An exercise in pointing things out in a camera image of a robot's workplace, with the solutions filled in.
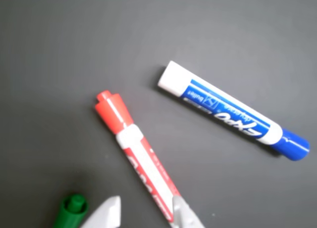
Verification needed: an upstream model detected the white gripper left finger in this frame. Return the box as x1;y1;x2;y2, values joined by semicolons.
80;195;122;228

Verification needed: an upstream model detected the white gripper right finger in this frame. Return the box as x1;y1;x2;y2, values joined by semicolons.
172;195;207;228

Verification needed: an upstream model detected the red Expo marker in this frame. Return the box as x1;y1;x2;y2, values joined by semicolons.
95;90;183;224

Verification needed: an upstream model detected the green Expo marker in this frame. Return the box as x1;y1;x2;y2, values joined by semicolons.
51;193;89;228

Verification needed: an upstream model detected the blue Expo marker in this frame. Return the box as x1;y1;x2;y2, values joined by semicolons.
157;60;311;162

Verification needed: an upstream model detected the grey mat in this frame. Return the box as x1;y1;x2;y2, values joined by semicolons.
0;0;317;228

